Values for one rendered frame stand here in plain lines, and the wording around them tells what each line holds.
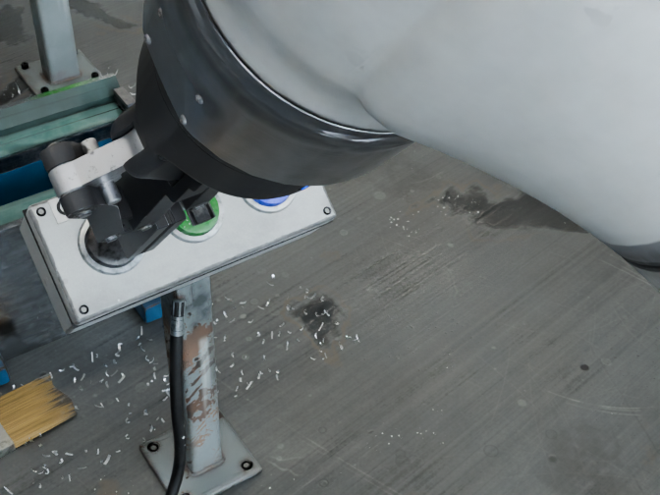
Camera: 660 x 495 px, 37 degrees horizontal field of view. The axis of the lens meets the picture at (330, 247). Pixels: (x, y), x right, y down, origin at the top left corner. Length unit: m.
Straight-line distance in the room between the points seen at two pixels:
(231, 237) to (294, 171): 0.32
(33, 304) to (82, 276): 0.29
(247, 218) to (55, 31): 0.60
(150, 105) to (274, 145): 0.07
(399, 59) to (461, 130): 0.02
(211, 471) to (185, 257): 0.25
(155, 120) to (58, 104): 0.62
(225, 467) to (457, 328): 0.25
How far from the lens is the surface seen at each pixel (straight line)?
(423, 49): 0.18
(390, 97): 0.19
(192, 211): 0.46
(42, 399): 0.84
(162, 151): 0.32
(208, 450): 0.76
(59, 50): 1.17
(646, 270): 0.22
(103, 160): 0.34
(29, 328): 0.86
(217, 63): 0.24
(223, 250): 0.58
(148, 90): 0.31
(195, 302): 0.64
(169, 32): 0.26
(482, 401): 0.84
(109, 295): 0.56
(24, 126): 0.92
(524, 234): 0.99
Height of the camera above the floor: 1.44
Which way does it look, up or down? 42 degrees down
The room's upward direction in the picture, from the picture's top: 3 degrees clockwise
